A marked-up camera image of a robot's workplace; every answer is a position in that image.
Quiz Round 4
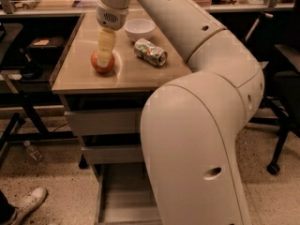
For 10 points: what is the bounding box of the grey drawer cabinet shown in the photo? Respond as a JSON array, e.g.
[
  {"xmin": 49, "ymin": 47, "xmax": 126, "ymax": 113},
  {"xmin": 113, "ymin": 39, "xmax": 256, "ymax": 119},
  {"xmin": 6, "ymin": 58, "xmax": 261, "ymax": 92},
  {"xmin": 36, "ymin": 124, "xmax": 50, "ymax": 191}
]
[{"xmin": 49, "ymin": 8, "xmax": 193, "ymax": 225}]

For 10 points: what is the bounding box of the white handheld tool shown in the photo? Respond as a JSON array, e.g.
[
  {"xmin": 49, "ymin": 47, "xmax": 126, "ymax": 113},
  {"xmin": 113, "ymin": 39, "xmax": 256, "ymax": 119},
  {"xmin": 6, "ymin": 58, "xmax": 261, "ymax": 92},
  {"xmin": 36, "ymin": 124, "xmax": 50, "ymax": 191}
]
[{"xmin": 244, "ymin": 12, "xmax": 273, "ymax": 43}]

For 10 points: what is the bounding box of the white sneaker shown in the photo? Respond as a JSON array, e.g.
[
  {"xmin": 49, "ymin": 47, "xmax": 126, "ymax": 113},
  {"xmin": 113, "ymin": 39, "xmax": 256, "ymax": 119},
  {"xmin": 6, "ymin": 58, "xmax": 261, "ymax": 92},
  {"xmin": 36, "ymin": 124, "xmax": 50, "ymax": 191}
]
[{"xmin": 6, "ymin": 187, "xmax": 48, "ymax": 225}]

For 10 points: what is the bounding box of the black box with label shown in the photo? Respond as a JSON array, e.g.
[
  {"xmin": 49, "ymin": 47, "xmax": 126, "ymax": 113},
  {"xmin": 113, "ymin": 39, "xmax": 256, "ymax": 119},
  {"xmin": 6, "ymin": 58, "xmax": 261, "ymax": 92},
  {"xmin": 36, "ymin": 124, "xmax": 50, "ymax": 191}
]
[{"xmin": 27, "ymin": 37, "xmax": 66, "ymax": 56}]

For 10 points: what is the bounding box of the crushed soda can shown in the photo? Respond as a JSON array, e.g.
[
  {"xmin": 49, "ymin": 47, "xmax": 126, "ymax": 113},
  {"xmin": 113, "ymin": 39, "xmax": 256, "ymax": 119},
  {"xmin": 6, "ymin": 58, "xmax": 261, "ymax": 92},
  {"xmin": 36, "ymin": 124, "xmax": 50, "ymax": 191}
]
[{"xmin": 134, "ymin": 38, "xmax": 168, "ymax": 67}]

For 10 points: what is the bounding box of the white bowl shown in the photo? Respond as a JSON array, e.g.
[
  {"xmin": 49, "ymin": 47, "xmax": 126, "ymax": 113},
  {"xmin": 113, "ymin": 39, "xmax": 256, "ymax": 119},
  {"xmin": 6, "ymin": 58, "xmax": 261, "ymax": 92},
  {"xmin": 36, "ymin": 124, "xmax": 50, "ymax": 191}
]
[{"xmin": 124, "ymin": 19, "xmax": 156, "ymax": 42}]

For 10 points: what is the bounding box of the black office chair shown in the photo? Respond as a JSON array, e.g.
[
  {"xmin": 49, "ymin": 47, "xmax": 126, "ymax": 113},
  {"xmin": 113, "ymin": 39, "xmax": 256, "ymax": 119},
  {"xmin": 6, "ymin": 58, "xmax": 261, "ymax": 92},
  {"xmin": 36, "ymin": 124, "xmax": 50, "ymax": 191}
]
[{"xmin": 251, "ymin": 0, "xmax": 300, "ymax": 175}]

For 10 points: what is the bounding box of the plastic water bottle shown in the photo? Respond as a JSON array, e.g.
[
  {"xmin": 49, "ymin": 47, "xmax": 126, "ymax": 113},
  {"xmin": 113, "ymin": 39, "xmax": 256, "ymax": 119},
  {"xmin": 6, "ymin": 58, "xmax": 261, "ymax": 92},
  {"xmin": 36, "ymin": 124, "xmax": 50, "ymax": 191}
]
[{"xmin": 23, "ymin": 141, "xmax": 43, "ymax": 162}]

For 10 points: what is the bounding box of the middle grey drawer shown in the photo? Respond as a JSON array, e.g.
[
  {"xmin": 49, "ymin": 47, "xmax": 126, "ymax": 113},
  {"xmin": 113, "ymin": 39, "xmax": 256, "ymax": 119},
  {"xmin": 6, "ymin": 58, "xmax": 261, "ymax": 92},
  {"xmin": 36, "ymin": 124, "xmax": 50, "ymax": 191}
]
[{"xmin": 82, "ymin": 144, "xmax": 143, "ymax": 164}]

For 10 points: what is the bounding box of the bottom open grey drawer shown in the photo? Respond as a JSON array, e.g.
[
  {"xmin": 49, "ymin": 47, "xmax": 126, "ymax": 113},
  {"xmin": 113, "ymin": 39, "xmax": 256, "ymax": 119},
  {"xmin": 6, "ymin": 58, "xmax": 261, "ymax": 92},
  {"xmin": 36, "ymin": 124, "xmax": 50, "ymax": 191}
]
[{"xmin": 94, "ymin": 163, "xmax": 162, "ymax": 225}]

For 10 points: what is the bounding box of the red apple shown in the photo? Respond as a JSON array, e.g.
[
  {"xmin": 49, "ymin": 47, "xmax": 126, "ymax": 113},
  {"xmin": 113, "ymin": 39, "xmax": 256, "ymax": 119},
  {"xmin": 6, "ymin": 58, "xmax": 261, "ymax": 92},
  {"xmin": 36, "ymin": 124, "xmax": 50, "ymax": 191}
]
[{"xmin": 91, "ymin": 51, "xmax": 115, "ymax": 74}]

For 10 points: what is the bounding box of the black joystick device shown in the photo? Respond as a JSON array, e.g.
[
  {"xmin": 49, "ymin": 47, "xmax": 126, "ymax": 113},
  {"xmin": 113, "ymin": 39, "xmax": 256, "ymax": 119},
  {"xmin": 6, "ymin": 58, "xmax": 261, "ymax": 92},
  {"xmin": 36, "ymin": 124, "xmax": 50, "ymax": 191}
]
[{"xmin": 19, "ymin": 48, "xmax": 43, "ymax": 80}]

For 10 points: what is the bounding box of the top grey drawer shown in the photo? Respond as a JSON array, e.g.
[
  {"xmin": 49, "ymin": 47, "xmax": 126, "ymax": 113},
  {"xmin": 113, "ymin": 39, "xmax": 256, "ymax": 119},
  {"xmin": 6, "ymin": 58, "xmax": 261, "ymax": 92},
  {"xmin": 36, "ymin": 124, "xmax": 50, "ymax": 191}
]
[{"xmin": 65, "ymin": 109, "xmax": 142, "ymax": 136}]

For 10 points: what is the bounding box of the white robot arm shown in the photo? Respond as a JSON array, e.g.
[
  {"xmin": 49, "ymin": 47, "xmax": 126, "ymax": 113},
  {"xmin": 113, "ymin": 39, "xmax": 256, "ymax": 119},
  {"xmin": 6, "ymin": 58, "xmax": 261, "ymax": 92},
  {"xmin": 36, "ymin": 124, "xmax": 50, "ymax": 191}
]
[{"xmin": 97, "ymin": 0, "xmax": 264, "ymax": 225}]

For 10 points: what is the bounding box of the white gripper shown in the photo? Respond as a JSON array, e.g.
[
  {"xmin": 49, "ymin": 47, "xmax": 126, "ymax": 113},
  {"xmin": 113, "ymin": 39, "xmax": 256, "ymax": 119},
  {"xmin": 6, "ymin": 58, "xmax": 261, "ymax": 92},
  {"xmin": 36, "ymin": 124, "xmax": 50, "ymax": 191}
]
[{"xmin": 97, "ymin": 0, "xmax": 128, "ymax": 68}]

